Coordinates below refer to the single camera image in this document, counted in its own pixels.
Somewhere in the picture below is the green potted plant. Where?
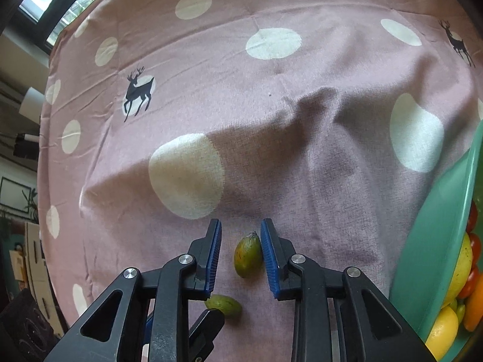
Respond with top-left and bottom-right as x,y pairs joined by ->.
21,189 -> 40,223

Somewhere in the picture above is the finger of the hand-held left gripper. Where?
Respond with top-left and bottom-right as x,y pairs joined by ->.
145,308 -> 155,348
187,308 -> 226,362

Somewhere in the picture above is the pink polka dot cloth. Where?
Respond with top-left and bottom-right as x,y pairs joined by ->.
38,0 -> 483,362

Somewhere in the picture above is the orange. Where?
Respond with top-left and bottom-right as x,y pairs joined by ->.
463,275 -> 483,332

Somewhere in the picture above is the slotted cardboard stand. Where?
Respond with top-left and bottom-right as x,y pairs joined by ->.
9,222 -> 65,338

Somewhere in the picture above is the white cylinder lamp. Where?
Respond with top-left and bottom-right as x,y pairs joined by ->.
19,87 -> 46,123

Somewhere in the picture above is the yellow lemon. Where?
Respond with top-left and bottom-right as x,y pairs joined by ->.
424,305 -> 460,362

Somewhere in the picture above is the green plastic bowl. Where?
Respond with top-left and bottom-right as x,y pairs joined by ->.
389,119 -> 483,362

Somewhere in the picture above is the black speaker box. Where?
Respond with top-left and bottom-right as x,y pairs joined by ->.
0,288 -> 70,362

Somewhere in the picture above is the yellow-green lemon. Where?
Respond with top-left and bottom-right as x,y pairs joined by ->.
441,232 -> 474,306

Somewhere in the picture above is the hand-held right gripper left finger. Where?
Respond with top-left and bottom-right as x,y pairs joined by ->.
43,218 -> 223,362

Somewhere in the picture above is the dark framed wall print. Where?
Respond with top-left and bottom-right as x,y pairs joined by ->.
0,176 -> 33,217

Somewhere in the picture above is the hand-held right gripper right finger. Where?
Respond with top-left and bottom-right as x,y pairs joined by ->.
260,218 -> 438,362

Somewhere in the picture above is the red cherry tomato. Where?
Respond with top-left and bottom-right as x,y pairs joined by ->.
457,268 -> 480,299
466,202 -> 480,232
468,234 -> 483,272

